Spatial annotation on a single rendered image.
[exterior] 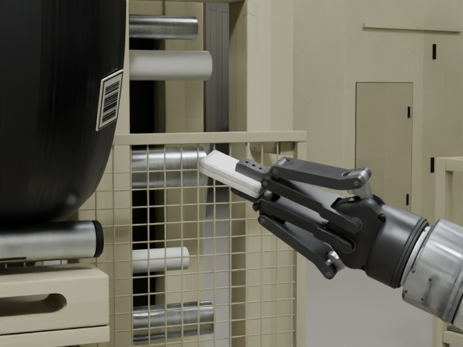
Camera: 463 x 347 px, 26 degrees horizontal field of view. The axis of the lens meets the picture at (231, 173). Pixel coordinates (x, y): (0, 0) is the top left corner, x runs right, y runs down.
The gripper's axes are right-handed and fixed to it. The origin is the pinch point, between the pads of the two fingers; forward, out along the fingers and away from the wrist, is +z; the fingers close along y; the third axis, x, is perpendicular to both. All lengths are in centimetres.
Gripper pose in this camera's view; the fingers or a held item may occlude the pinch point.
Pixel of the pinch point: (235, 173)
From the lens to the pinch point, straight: 103.9
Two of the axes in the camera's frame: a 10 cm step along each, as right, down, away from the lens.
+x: 4.7, -4.1, 7.8
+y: -1.9, 8.2, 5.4
